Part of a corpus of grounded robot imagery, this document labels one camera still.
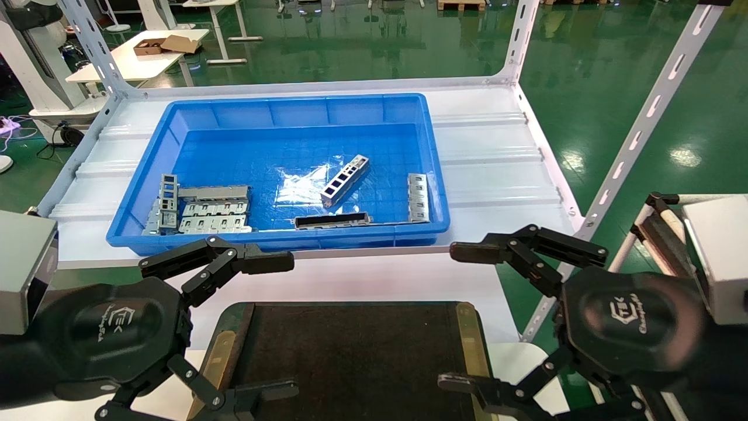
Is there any white metal shelf rack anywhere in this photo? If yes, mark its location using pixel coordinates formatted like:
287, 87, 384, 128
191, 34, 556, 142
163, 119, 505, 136
37, 0, 732, 343

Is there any blue plastic bin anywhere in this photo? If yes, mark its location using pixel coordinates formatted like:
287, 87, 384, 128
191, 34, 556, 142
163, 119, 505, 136
106, 93, 451, 257

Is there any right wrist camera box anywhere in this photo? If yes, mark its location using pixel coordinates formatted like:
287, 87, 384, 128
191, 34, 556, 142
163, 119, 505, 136
682, 195, 748, 326

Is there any white round stand base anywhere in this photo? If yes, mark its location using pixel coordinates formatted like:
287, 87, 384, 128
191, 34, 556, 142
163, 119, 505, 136
104, 0, 133, 33

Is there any white desk with metal legs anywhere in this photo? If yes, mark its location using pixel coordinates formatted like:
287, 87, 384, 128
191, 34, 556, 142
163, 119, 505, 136
182, 0, 264, 65

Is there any clear plastic film sheet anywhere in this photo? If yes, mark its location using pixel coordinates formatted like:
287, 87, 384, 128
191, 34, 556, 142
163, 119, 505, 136
275, 155, 351, 206

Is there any white cart with black handle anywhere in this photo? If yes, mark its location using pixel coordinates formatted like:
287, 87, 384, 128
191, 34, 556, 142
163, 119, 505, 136
608, 192, 702, 282

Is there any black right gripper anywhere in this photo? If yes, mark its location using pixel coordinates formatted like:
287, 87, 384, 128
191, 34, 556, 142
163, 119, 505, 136
438, 225, 709, 421

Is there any black conveyor mat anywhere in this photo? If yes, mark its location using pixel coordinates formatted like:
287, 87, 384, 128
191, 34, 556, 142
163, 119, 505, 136
186, 301, 498, 421

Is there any white table with cardboard box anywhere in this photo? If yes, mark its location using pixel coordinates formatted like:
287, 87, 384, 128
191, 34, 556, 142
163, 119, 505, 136
65, 29, 210, 84

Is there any white robot machine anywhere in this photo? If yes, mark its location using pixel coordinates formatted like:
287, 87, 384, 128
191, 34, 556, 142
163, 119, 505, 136
0, 0, 109, 144

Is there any dark metal channel part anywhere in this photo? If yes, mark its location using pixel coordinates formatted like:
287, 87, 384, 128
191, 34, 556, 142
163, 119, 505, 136
292, 212, 373, 230

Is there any open brown cardboard box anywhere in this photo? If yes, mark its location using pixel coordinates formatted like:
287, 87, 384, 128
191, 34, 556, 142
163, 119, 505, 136
133, 34, 203, 57

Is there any black coiled cable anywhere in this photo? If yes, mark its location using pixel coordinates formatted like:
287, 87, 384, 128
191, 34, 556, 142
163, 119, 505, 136
36, 120, 85, 160

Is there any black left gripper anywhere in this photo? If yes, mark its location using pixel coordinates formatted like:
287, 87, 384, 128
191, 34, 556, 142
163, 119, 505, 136
35, 235, 300, 421

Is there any power strip with cables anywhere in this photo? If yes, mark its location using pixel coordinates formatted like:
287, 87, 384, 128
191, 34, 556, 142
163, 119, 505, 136
0, 115, 39, 154

